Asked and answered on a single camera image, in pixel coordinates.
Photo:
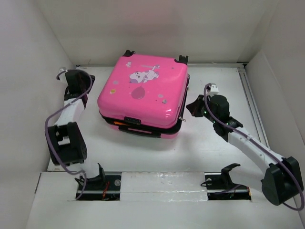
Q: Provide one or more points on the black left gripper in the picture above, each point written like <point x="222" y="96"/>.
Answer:
<point x="85" y="77"/>

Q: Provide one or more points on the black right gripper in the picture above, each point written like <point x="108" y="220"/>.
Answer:
<point x="194" y="107"/>

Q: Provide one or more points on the pink suitcase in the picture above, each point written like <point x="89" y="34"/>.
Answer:
<point x="146" y="92"/>

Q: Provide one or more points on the orange cloth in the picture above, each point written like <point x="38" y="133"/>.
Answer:
<point x="120" y="123"/>

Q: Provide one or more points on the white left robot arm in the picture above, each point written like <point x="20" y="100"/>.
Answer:
<point x="64" y="139"/>

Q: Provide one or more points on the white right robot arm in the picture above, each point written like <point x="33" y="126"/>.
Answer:
<point x="280" y="178"/>

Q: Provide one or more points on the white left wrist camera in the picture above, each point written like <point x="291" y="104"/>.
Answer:
<point x="61" y="74"/>

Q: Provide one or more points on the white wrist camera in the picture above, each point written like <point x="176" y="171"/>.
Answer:
<point x="212" y="89"/>
<point x="61" y="74"/>

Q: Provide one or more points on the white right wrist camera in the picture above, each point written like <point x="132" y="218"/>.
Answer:
<point x="212" y="89"/>

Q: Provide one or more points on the aluminium rail right edge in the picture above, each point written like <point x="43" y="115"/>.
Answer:
<point x="259" y="128"/>

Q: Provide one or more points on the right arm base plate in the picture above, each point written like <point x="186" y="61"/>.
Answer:
<point x="219" y="186"/>

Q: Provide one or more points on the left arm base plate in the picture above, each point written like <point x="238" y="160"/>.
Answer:
<point x="98" y="190"/>

